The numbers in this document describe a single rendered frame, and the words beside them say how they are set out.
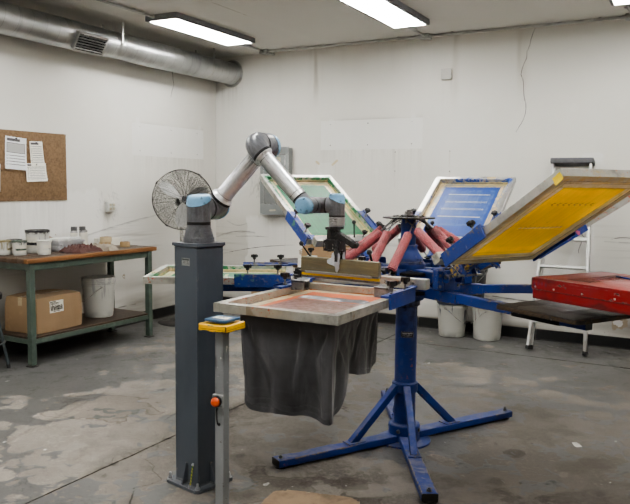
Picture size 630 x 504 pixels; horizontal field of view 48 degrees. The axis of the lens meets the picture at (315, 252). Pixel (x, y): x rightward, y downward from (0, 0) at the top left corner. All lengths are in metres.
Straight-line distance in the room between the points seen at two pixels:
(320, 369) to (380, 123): 5.16
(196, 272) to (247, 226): 5.21
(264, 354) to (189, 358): 0.62
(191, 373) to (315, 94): 5.14
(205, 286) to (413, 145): 4.53
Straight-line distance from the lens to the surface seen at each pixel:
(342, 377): 2.98
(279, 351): 2.97
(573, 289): 3.02
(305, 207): 3.19
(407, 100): 7.69
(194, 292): 3.44
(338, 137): 7.99
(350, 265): 3.30
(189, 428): 3.63
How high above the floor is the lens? 1.48
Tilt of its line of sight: 5 degrees down
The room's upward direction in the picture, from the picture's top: 1 degrees clockwise
